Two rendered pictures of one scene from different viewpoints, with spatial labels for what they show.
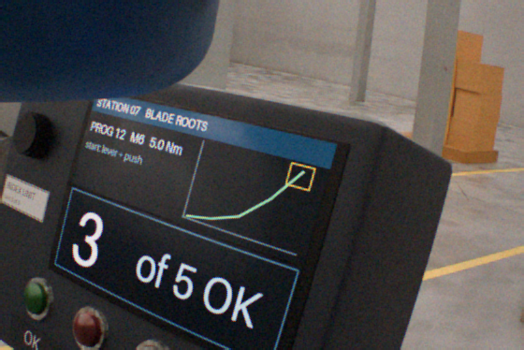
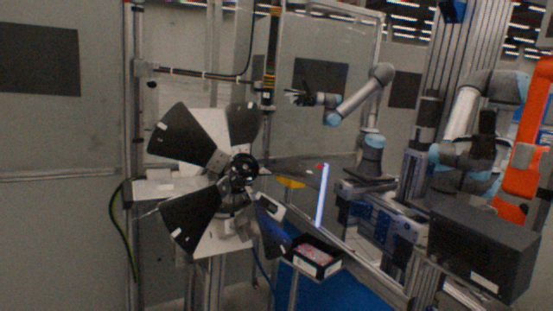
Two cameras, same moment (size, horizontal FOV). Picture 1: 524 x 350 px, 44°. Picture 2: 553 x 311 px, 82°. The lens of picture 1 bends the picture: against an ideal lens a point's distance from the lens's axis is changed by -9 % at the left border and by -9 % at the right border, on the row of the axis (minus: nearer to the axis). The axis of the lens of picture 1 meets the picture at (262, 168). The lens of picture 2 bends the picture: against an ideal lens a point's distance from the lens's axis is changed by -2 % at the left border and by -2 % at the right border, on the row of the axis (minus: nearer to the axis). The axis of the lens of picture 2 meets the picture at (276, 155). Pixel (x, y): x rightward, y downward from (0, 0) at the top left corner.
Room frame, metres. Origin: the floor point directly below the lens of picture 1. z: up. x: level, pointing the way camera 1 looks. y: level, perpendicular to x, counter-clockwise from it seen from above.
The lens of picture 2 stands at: (1.43, -0.19, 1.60)
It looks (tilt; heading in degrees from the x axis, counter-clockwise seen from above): 15 degrees down; 203
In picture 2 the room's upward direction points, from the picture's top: 6 degrees clockwise
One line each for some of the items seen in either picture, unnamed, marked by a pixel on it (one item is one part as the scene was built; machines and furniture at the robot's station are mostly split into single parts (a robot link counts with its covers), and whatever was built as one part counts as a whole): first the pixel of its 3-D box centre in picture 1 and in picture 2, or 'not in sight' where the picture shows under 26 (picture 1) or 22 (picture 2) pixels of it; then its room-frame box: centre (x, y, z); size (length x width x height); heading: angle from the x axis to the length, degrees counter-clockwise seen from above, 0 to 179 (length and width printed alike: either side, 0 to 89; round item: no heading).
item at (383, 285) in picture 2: not in sight; (330, 244); (0.06, -0.46, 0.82); 0.90 x 0.04 x 0.08; 55
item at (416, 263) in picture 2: not in sight; (414, 270); (0.30, -0.10, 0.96); 0.03 x 0.03 x 0.20; 55
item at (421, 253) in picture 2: not in sight; (446, 267); (0.36, -0.02, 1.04); 0.24 x 0.03 x 0.03; 55
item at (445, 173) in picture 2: not in sight; (449, 174); (-0.20, -0.02, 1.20); 0.13 x 0.12 x 0.14; 77
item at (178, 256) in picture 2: not in sight; (181, 238); (0.29, -1.15, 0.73); 0.15 x 0.09 x 0.22; 55
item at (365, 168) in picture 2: not in sight; (370, 165); (-0.51, -0.41, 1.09); 0.15 x 0.15 x 0.10
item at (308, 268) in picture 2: not in sight; (313, 255); (0.23, -0.49, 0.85); 0.22 x 0.17 x 0.07; 71
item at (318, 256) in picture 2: not in sight; (313, 257); (0.23, -0.49, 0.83); 0.19 x 0.14 x 0.04; 71
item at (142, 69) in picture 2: not in sight; (145, 68); (0.30, -1.37, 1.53); 0.10 x 0.07 x 0.09; 90
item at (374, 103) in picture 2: not in sight; (373, 108); (-0.64, -0.47, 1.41); 0.15 x 0.12 x 0.55; 25
